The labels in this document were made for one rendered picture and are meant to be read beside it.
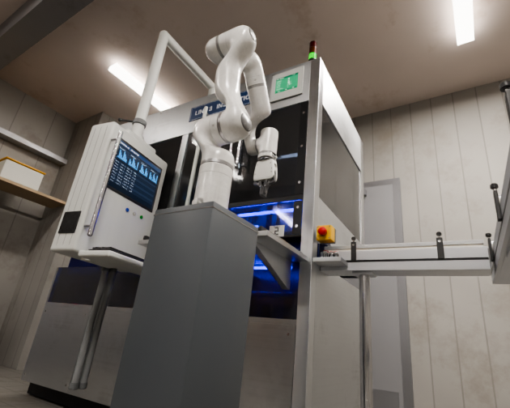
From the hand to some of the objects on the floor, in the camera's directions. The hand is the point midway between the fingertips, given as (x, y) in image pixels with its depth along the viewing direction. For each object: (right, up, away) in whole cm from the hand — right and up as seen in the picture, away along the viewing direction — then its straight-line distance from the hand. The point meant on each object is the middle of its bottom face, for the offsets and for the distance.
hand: (263, 192), depth 148 cm
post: (+12, -112, -22) cm, 115 cm away
